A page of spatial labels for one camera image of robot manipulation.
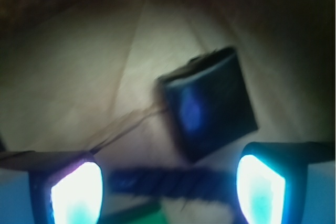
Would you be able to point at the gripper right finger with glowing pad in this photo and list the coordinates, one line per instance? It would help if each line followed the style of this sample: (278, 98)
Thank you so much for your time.
(287, 182)

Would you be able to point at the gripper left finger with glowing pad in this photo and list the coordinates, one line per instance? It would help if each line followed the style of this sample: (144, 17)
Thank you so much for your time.
(50, 187)

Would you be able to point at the black box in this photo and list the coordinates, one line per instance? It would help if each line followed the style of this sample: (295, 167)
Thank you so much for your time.
(208, 102)

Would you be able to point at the green rectangular block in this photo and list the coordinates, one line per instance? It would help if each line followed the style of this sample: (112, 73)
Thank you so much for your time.
(149, 212)

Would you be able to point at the brown paper bag bin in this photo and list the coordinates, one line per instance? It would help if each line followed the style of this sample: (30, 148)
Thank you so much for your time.
(85, 79)

